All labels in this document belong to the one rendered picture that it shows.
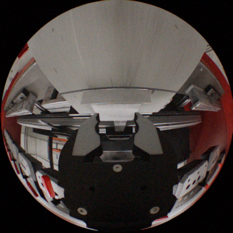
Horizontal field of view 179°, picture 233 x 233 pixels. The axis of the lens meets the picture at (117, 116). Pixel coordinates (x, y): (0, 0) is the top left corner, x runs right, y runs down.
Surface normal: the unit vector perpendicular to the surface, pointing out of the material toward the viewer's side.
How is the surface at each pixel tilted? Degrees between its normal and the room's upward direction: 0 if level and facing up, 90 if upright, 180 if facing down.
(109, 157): 90
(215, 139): 90
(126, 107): 0
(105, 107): 0
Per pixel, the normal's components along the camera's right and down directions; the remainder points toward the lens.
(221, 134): -1.00, 0.02
